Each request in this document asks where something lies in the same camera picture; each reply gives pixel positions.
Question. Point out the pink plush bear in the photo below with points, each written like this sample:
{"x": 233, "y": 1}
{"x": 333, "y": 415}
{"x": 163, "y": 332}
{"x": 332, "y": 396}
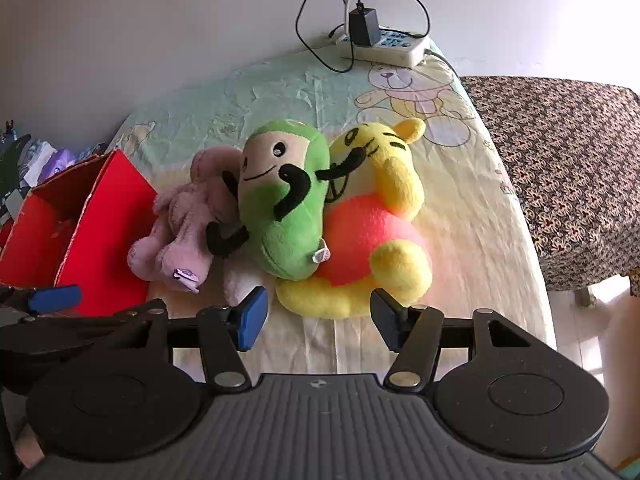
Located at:
{"x": 185, "y": 225}

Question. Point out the black power adapter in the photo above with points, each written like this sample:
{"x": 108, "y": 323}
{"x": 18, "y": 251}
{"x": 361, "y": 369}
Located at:
{"x": 364, "y": 26}

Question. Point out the white power strip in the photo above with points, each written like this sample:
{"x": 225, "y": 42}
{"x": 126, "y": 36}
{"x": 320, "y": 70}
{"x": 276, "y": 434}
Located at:
{"x": 395, "y": 50}

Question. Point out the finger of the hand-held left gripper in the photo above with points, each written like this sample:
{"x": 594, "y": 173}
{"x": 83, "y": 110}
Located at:
{"x": 55, "y": 299}
{"x": 75, "y": 330}

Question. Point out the dark green object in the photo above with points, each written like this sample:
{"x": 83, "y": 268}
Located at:
{"x": 12, "y": 160}

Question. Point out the blue patterned tissue pack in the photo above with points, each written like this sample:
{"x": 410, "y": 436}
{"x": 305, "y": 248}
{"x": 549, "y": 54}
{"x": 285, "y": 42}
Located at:
{"x": 92, "y": 152}

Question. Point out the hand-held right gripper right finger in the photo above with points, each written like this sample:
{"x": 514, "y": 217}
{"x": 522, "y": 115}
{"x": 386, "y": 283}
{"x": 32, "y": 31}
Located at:
{"x": 387, "y": 320}

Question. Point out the green plush toy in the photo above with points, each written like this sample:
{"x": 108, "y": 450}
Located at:
{"x": 277, "y": 210}

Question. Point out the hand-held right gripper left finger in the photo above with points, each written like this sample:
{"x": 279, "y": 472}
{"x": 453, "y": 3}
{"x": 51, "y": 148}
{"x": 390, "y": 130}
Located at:
{"x": 252, "y": 317}

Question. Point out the cartoon bear printed bed sheet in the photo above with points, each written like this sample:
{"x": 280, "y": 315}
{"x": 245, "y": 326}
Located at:
{"x": 300, "y": 95}

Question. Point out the red cardboard box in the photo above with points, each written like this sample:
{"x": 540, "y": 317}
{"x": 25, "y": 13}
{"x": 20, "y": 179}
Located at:
{"x": 100, "y": 240}

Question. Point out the teal cloth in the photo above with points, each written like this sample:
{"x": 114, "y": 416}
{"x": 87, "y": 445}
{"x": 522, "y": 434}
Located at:
{"x": 629, "y": 461}

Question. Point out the yellow tiger plush toy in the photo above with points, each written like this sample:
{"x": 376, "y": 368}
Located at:
{"x": 370, "y": 240}

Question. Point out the purple tissue pack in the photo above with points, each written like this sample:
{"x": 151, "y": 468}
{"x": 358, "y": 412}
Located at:
{"x": 59, "y": 162}

